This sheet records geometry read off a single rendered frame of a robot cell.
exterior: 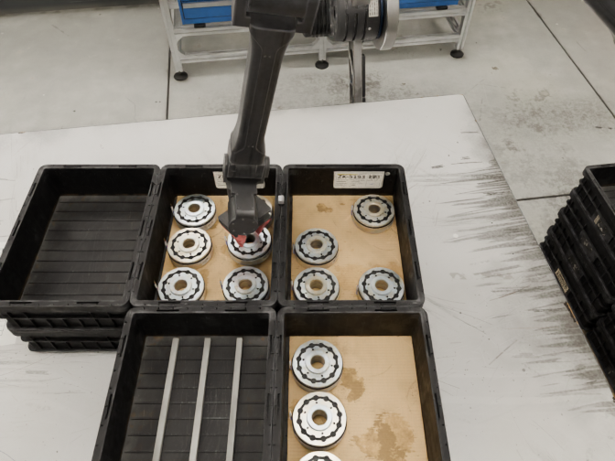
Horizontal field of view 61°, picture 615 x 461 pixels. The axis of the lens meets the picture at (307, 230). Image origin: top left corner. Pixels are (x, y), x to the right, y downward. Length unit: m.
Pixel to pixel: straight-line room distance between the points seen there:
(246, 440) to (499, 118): 2.37
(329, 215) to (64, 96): 2.25
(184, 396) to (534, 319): 0.85
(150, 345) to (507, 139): 2.22
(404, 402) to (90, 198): 0.92
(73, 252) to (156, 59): 2.19
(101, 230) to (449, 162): 1.03
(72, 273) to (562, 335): 1.17
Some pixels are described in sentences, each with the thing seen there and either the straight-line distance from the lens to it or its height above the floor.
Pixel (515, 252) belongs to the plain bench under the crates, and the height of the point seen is 0.70.
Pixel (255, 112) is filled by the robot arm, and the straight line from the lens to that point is 0.85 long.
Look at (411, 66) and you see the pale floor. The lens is 3.28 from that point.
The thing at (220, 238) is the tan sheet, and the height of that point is 0.83.
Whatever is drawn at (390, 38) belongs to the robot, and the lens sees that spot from 1.40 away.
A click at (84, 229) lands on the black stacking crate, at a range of 1.40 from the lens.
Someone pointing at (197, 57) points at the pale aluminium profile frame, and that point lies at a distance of 3.12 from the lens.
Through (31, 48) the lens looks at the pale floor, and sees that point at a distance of 3.77.
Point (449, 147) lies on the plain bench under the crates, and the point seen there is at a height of 0.70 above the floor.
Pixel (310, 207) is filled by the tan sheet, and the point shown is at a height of 0.83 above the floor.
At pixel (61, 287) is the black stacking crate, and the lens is 1.31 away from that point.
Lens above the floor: 1.85
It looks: 53 degrees down
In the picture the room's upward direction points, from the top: straight up
